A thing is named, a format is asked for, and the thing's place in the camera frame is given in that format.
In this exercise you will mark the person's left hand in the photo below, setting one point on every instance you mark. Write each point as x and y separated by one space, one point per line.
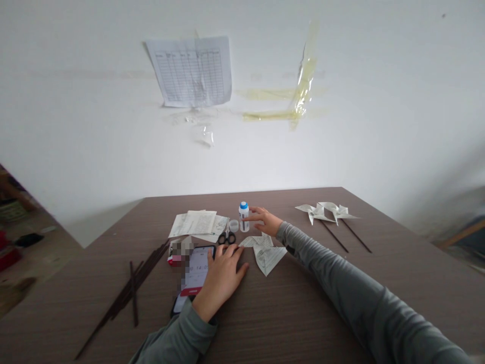
223 278

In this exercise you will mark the person's right hand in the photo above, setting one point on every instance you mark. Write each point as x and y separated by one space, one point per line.
267 221

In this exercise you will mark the person's left thumb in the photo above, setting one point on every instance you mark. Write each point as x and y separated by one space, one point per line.
242 272

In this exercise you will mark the person's right fingers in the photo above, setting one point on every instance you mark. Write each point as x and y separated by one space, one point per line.
259 209

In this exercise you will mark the person's right index finger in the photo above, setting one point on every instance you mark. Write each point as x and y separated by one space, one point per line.
251 218

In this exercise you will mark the person's left fingers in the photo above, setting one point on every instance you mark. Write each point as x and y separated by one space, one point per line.
228 253

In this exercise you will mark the person's right thumb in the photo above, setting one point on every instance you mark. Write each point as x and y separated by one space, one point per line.
260 227

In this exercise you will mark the white glue bottle blue cap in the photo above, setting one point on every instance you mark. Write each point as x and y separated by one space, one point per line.
243 213

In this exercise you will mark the translucent plastic cap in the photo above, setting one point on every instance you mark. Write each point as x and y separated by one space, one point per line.
233 225

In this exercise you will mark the printed paper sheet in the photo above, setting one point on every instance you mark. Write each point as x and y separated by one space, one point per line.
218 227
181 225
202 221

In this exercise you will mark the unfinished printed paper pinwheel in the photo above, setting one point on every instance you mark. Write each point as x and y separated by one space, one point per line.
267 255

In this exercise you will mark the black smartphone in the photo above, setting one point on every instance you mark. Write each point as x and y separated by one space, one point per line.
193 278

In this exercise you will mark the paper pinwheel on dark stick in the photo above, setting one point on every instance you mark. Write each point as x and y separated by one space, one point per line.
341 214
314 214

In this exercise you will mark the small red and white box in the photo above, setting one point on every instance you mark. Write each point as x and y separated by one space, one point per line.
173 261

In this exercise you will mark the pile of dark thin sticks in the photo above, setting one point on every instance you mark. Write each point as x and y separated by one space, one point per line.
129 286

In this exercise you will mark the red plastic container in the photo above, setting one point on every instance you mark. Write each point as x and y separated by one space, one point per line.
7 254

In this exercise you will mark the clear tape remains on wall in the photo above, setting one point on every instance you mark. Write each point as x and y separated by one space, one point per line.
199 127

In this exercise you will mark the yellowed tape strips on wall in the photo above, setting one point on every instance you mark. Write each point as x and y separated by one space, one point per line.
299 94

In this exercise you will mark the printed table sheet on wall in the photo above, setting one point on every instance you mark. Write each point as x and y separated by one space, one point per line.
191 72

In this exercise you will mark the wooden furniture frame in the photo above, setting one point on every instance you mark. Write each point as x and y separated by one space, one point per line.
464 233

